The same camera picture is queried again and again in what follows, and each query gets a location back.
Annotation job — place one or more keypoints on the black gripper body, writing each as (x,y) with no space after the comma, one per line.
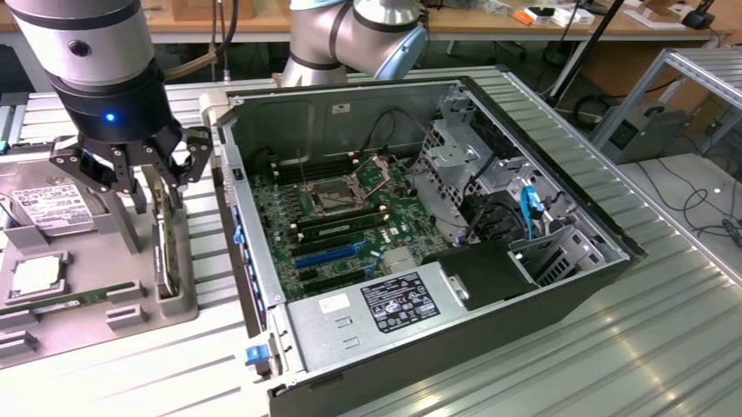
(117,108)

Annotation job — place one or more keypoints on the graphics card with metal bracket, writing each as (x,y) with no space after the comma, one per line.
(166,247)

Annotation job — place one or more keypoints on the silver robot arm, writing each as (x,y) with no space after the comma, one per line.
(110,26)

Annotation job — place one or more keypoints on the grey case corner foot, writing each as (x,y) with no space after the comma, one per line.
(211,104)

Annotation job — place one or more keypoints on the hard disk with blue carrier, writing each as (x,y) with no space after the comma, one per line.
(53,208)

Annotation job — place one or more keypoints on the thin metal locking lever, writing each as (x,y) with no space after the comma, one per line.
(303,169)

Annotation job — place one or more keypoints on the grey parts rack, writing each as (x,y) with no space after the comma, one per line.
(99,278)

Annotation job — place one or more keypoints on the CPU socket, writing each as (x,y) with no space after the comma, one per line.
(333,200)

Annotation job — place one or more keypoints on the white case label sticker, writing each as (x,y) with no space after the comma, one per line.
(341,108)

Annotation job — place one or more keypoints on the silver CPU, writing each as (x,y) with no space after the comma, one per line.
(37,278)

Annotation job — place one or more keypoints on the black expansion slot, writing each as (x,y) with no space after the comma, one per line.
(322,248)
(337,277)
(339,287)

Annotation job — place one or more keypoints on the metal socket cover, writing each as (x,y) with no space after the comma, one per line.
(374,174)

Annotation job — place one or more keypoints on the green RAM stick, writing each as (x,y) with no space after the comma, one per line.
(58,302)

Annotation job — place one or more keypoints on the blue expansion slot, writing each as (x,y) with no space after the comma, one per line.
(325,256)

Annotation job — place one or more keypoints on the green motherboard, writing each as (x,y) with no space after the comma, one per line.
(400,217)

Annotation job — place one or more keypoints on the silver chipset heatsink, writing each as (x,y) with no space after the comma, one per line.
(400,258)

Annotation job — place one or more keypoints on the silver perforated drive cage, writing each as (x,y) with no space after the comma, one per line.
(446,160)

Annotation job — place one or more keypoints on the blue case latch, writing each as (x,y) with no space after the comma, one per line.
(257,354)

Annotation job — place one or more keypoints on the silver power supply unit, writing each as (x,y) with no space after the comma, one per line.
(337,334)

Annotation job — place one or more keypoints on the wooden desk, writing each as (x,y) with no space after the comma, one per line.
(481,27)

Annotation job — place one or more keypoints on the black open PC case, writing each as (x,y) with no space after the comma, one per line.
(406,378)

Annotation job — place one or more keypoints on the small orange box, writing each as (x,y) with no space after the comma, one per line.
(524,17)

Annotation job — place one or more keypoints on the silver disk bay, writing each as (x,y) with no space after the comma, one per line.
(557,260)

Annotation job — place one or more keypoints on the black and white small box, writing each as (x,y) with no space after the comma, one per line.
(542,17)

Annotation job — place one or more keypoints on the black tripod pole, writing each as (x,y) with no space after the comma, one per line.
(585,50)

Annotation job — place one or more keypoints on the large brown cardboard panel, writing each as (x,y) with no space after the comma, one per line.
(614,65)

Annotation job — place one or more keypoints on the dark grey machine box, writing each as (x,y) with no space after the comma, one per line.
(649,139)

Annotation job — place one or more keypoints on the flat white carton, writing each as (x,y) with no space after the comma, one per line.
(656,19)

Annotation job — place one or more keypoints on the black desk device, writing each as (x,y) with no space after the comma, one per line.
(697,19)

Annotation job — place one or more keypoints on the aluminium frame table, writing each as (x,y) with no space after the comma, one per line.
(708,65)

